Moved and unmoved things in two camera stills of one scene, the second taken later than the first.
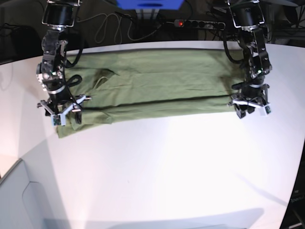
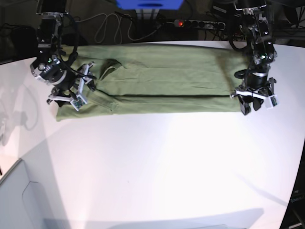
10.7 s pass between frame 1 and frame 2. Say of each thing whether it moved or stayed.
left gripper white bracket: moved
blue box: stayed
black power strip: stayed
